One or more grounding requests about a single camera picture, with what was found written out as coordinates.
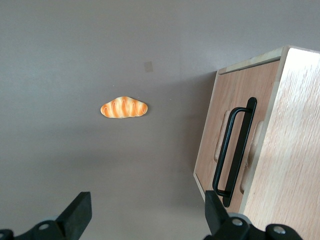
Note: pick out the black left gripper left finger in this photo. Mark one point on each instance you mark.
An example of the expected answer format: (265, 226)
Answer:
(75, 217)

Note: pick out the small grey tape patch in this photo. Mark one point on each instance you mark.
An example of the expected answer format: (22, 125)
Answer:
(148, 66)

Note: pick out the light wooden drawer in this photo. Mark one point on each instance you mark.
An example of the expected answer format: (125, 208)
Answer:
(240, 85)

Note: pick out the toy croissant bread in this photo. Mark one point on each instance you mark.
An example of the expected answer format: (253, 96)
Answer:
(123, 107)

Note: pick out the light wooden cabinet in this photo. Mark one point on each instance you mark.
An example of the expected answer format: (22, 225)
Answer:
(290, 150)

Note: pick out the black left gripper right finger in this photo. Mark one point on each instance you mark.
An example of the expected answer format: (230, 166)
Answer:
(217, 220)

